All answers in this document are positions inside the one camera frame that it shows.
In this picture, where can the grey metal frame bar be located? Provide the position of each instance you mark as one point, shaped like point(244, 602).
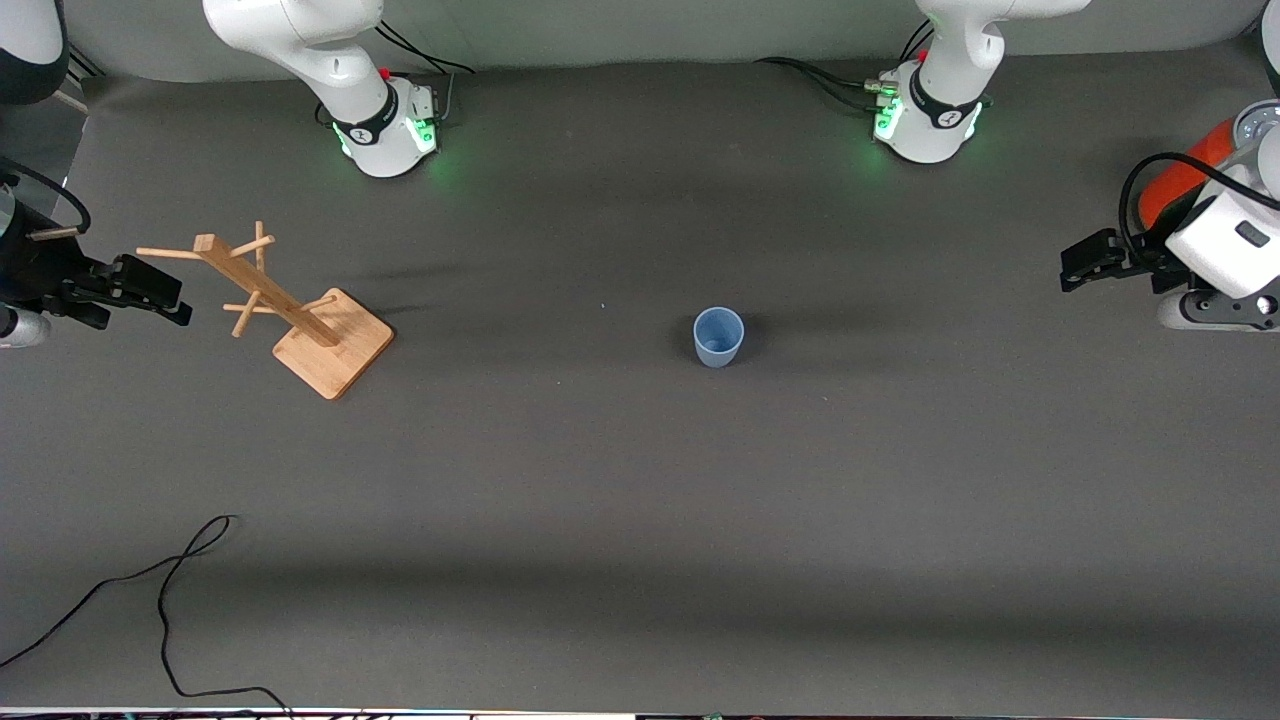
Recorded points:
point(85, 63)

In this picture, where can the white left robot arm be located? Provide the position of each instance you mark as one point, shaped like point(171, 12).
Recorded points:
point(940, 120)

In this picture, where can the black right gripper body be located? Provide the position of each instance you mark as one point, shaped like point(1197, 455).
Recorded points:
point(40, 268)

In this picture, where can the orange cylinder with grey top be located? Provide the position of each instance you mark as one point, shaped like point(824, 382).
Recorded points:
point(1180, 180)

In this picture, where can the light blue cup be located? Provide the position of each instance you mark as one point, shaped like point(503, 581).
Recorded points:
point(718, 345)

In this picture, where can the wooden cup rack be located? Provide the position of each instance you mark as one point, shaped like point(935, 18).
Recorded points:
point(335, 345)

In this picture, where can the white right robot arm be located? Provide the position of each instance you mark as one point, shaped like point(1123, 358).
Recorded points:
point(370, 110)

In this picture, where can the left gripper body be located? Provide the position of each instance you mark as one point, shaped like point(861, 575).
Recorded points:
point(1146, 262)

